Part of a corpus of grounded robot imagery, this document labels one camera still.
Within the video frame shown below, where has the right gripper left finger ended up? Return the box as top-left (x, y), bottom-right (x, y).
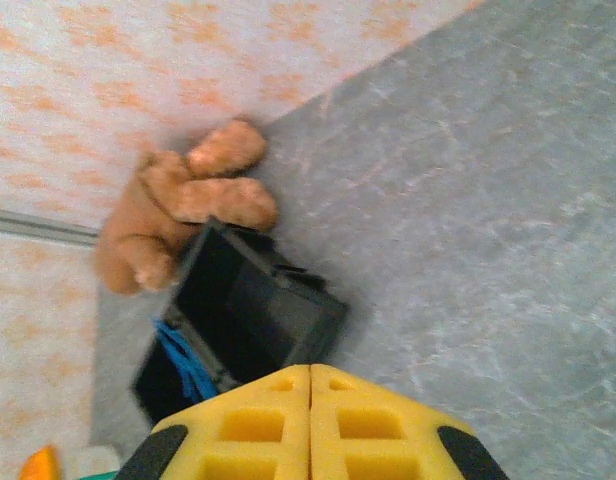
top-left (118, 363), bottom-right (313, 480)

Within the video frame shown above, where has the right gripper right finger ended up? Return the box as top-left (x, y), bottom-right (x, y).
top-left (310, 363), bottom-right (510, 480)

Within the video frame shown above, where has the blue cable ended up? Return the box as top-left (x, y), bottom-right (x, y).
top-left (154, 318), bottom-right (220, 405)

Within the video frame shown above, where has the black two-compartment box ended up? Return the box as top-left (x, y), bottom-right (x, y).
top-left (130, 216), bottom-right (351, 427)

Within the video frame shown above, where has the brown plush toy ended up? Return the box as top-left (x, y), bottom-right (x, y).
top-left (94, 118), bottom-right (281, 297)

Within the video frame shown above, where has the aluminium corner post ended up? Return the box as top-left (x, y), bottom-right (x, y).
top-left (0, 206), bottom-right (100, 247)

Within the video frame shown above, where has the orange-lidded white container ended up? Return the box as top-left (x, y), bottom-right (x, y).
top-left (19, 443), bottom-right (120, 480)

